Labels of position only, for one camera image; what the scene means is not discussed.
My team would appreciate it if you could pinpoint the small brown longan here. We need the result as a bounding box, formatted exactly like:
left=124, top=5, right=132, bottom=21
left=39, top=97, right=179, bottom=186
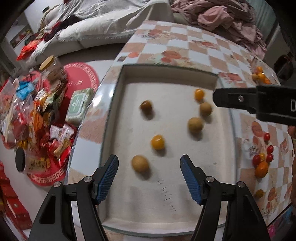
left=132, top=155, right=149, bottom=173

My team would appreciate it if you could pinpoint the red cherry tomato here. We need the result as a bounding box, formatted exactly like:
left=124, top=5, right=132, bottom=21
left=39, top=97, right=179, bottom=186
left=264, top=133, right=270, bottom=142
left=252, top=154, right=261, bottom=168

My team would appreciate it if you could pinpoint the person's hand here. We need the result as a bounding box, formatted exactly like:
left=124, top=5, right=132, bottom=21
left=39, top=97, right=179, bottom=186
left=287, top=126, right=296, bottom=139

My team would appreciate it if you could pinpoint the orange in bowl right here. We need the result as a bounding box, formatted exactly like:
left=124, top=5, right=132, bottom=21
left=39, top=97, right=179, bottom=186
left=264, top=78, right=271, bottom=84

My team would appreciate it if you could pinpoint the orange in bowl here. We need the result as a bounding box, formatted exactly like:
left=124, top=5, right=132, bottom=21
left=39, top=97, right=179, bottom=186
left=264, top=78, right=271, bottom=84
left=258, top=73, right=266, bottom=82
left=256, top=66, right=263, bottom=74

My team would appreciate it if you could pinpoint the orange in bowl left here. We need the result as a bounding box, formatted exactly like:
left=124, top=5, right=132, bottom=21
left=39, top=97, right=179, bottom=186
left=258, top=73, right=266, bottom=82

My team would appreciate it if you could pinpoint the clear glass bowl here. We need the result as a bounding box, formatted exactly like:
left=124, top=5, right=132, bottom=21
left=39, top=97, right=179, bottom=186
left=250, top=57, right=280, bottom=85

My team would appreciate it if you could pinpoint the brown longan beside bowl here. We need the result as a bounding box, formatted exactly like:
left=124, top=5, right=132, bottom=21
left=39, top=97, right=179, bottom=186
left=252, top=73, right=258, bottom=82

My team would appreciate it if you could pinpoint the orange in bowl top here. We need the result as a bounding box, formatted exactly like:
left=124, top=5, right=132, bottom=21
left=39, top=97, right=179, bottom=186
left=256, top=66, right=263, bottom=74

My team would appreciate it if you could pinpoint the bright yellow cherry tomato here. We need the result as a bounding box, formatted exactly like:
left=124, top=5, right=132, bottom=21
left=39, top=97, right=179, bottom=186
left=259, top=153, right=266, bottom=162

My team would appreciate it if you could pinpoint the large orange on table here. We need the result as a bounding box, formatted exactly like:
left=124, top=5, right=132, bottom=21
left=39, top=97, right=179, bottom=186
left=255, top=162, right=269, bottom=179

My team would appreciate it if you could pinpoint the longan tray upper right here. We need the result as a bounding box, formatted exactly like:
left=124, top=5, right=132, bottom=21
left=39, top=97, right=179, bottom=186
left=200, top=102, right=212, bottom=117

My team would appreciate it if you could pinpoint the yellow tomato tray top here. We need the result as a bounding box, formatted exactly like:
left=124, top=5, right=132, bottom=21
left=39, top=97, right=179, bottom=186
left=194, top=88, right=205, bottom=101

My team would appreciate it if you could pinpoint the longan in tray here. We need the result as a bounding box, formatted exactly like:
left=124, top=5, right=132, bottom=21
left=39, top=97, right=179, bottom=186
left=188, top=117, right=203, bottom=134

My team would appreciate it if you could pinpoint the pink crumpled blanket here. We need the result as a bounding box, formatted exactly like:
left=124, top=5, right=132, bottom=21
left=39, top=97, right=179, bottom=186
left=171, top=1, right=266, bottom=59

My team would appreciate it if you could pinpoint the pile of snack packets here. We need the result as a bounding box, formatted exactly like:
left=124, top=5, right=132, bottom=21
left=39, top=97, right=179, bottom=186
left=1, top=72, right=67, bottom=173

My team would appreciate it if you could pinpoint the yellow tomato in tray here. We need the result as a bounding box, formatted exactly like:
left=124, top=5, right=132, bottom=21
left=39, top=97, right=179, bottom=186
left=151, top=135, right=165, bottom=150

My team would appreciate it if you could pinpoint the white shallow tray box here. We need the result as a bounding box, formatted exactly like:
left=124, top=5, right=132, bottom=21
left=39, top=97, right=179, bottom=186
left=99, top=65, right=236, bottom=237

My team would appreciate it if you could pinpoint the green wet wipes pack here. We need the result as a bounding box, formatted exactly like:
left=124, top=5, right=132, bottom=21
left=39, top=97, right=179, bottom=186
left=65, top=88, right=94, bottom=126

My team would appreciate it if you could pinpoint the brown fruit in tray left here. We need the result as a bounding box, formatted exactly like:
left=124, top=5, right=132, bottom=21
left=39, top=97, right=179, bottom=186
left=140, top=100, right=153, bottom=115

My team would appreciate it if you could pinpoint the red round mat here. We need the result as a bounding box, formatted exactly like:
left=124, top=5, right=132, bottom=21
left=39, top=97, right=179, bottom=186
left=27, top=62, right=99, bottom=186

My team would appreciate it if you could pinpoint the glass jar with wooden lid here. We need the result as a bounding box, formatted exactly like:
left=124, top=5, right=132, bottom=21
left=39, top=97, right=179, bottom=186
left=39, top=55, right=68, bottom=93

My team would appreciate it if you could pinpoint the grey white bedding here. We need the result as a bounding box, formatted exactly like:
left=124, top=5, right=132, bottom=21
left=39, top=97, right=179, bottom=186
left=26, top=1, right=174, bottom=67

